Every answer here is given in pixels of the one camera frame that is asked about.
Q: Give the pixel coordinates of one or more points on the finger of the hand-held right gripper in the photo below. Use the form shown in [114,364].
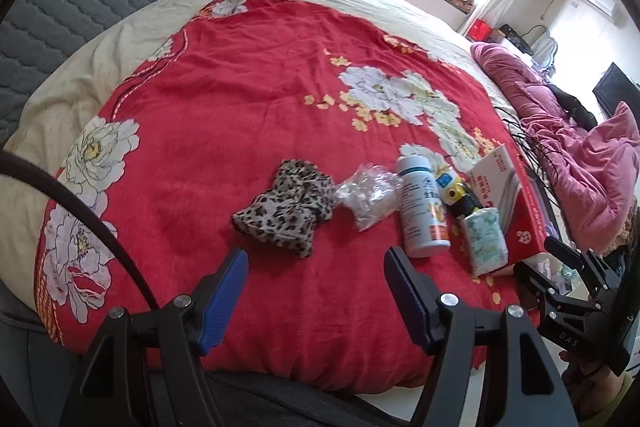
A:
[537,282]
[575,254]

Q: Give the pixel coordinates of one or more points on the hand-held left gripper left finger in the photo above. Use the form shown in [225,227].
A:
[225,292]

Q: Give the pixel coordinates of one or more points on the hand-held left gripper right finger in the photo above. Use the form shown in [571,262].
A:
[405,297]

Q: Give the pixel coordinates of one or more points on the leopard print cloth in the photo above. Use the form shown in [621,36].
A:
[280,212]

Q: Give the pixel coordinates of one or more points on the person's right forearm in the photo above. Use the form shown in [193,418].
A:
[625,399]

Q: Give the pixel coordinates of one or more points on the person's right hand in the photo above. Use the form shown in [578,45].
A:
[597,392]

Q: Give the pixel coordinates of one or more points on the red cardboard box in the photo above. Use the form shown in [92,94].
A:
[527,232]

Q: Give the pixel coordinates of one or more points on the white green patterned packet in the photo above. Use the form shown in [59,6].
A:
[482,242]

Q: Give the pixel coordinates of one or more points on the white plastic bottle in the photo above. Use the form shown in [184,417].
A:
[420,217]

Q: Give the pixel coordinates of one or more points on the pink comforter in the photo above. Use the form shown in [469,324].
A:
[590,167]

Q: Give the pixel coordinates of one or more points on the clear plastic bag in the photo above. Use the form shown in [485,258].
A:
[367,197]

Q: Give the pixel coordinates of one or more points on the yellow black toy figure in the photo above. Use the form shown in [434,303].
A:
[452,194]

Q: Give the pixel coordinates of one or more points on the black garment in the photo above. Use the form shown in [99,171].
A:
[572,104]

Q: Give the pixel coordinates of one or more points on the black television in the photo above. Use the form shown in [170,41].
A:
[617,89]

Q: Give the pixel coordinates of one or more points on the red floral blanket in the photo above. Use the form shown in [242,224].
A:
[250,107]

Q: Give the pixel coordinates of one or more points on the person's grey clothing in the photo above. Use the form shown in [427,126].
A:
[30,357]

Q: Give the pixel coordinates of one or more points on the black bag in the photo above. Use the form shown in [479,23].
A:
[515,38]

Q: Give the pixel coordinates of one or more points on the small red box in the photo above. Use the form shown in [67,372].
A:
[477,30]

